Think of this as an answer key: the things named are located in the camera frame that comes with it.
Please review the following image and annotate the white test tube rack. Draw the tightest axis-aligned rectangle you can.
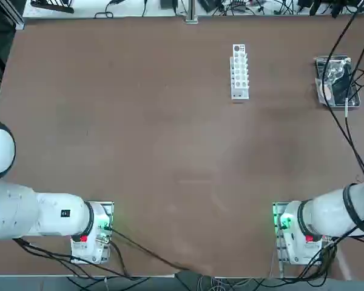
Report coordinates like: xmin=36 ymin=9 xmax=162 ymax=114
xmin=229 ymin=44 xmax=251 ymax=101

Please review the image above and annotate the aluminium profile post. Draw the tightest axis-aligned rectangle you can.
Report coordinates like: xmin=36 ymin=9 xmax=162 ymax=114
xmin=185 ymin=0 xmax=199 ymax=24

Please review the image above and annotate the black metal rack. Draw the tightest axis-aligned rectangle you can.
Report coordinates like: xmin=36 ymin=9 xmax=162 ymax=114
xmin=30 ymin=0 xmax=75 ymax=15

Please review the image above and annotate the shiny steel tray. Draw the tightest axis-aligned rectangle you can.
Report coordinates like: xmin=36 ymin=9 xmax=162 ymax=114
xmin=314 ymin=55 xmax=362 ymax=108

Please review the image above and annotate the wire gauze with ceramic centre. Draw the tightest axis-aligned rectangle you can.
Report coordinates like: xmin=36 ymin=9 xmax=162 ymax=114
xmin=315 ymin=77 xmax=334 ymax=106

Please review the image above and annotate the black electronics box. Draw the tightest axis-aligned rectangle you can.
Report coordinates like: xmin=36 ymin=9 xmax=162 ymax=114
xmin=198 ymin=0 xmax=225 ymax=13

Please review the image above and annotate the black base cable bundle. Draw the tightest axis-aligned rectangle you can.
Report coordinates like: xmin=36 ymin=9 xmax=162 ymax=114
xmin=294 ymin=236 xmax=342 ymax=281

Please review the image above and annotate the clear glass flask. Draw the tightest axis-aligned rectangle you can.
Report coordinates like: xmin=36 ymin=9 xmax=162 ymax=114
xmin=323 ymin=60 xmax=346 ymax=80

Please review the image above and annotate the aluminium frame rail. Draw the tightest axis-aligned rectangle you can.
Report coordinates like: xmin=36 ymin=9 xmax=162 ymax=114
xmin=0 ymin=0 xmax=25 ymax=30

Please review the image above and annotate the black looped table cable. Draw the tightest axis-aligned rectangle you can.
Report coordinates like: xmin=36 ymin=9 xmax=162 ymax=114
xmin=94 ymin=0 xmax=122 ymax=19

